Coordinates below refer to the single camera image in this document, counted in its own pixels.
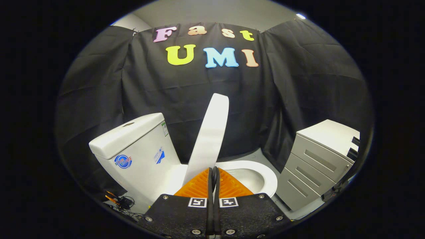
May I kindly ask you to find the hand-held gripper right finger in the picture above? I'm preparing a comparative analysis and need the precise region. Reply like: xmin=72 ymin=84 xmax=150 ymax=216
xmin=212 ymin=167 xmax=293 ymax=239

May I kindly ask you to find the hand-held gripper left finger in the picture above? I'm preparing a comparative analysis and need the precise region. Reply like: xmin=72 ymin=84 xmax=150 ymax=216
xmin=138 ymin=167 xmax=215 ymax=239

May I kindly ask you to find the white toilet lid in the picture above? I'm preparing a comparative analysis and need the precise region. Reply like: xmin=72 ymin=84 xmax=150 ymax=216
xmin=182 ymin=93 xmax=230 ymax=186

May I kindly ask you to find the white ceramic toilet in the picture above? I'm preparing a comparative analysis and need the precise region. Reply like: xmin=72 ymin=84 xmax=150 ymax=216
xmin=89 ymin=113 xmax=278 ymax=215

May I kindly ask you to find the white drawer cabinet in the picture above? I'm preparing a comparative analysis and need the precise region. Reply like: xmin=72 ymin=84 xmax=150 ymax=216
xmin=275 ymin=119 xmax=361 ymax=212

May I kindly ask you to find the black backdrop cloth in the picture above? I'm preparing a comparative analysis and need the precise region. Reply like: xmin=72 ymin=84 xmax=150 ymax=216
xmin=55 ymin=18 xmax=374 ymax=200

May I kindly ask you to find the black device with cables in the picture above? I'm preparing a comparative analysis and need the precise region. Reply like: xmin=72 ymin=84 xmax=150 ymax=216
xmin=104 ymin=191 xmax=144 ymax=222

